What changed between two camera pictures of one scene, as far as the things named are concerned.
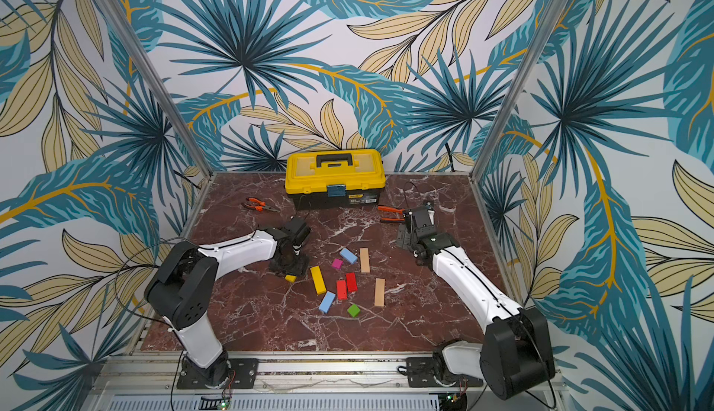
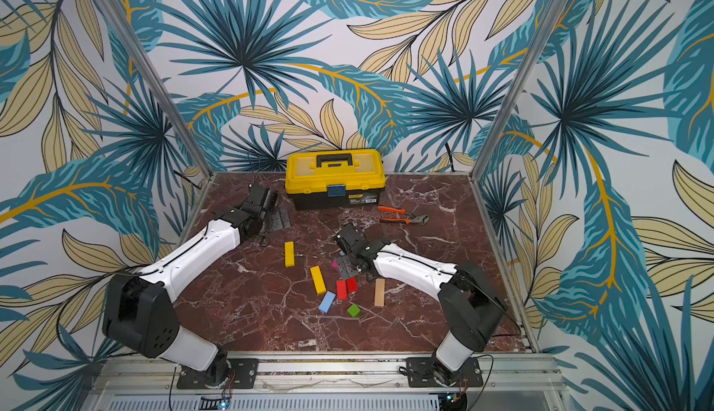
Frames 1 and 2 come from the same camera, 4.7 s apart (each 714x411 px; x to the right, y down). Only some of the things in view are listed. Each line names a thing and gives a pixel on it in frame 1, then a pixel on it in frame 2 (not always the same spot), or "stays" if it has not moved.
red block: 341,289 stays
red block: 351,281 stays
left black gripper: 300,270 to 279,222
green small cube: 353,310 stays
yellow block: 318,280 stays
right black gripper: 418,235 to 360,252
